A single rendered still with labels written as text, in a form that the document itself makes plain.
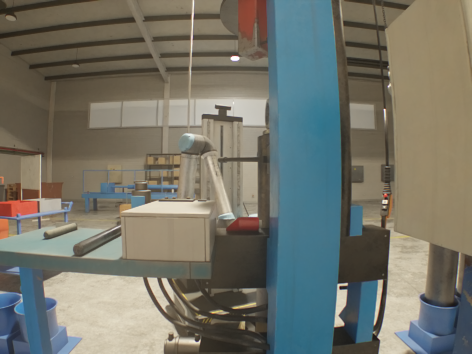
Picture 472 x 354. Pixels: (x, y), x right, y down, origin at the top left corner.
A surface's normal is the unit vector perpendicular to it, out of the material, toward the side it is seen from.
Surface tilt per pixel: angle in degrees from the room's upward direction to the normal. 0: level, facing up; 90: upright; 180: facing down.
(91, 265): 90
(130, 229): 90
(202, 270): 90
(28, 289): 90
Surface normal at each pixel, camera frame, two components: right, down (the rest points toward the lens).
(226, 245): 0.03, 0.00
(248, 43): -0.65, 0.00
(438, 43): -1.00, 0.00
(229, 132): 0.44, 0.00
